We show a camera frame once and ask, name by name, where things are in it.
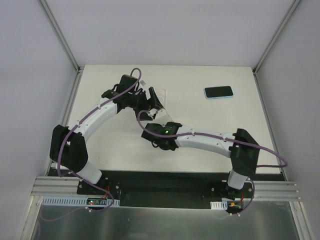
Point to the right white cable duct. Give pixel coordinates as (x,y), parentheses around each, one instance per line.
(219,205)

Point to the clear purple phone case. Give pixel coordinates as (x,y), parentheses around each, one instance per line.
(158,102)

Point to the white cable duct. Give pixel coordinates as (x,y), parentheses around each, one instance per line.
(219,205)
(79,202)

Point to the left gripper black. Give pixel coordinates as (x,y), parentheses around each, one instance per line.
(146,100)

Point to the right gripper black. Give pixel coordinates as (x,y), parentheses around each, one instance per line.
(168,142)

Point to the left aluminium corner post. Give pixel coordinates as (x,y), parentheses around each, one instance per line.
(59,34)

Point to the left white cable duct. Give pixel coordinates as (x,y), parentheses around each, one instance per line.
(79,202)

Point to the aluminium corner post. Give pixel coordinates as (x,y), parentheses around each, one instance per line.
(59,34)
(276,35)

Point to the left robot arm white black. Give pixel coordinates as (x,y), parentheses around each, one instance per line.
(68,143)

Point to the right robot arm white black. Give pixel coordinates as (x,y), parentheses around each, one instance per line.
(240,147)

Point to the black phone in blue case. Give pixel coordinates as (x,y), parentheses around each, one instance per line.
(218,92)

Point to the right aluminium corner post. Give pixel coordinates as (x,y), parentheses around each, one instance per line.
(276,35)

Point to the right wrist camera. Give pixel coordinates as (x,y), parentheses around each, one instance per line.
(152,115)

